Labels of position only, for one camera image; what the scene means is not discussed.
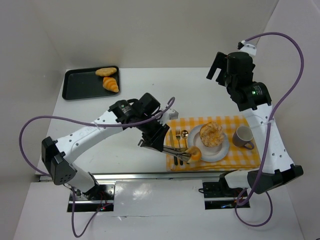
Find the yellow checkered cloth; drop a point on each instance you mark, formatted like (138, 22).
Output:
(237, 158)

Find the oval bread roll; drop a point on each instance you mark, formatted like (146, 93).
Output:
(106, 71)

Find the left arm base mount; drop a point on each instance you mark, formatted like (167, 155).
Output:
(102, 201)

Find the small ring bread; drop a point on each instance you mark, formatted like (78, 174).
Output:
(195, 154)

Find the black handled fork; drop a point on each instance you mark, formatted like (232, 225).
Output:
(178, 137)

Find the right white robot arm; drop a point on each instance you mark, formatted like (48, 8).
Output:
(254, 102)

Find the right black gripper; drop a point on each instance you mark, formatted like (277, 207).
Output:
(219, 66)

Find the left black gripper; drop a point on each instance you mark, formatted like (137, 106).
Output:
(153, 139)

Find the front aluminium rail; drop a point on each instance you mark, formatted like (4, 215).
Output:
(203, 175)

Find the black baking tray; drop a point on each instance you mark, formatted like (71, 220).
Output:
(83, 83)

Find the black handled spoon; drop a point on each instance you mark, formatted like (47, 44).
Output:
(184, 135)

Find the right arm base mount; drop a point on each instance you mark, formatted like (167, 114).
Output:
(218, 195)

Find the black handled knife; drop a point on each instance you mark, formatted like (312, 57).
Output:
(171, 138)

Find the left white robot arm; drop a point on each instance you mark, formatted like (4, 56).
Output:
(59, 155)

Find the metal tongs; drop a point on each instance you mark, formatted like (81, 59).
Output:
(169, 150)

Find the striped croissant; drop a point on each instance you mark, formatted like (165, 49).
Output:
(110, 84)

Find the sugared round bread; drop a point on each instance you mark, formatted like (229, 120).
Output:
(211, 134)

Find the white plate blue rim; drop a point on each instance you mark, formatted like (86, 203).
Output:
(208, 154)

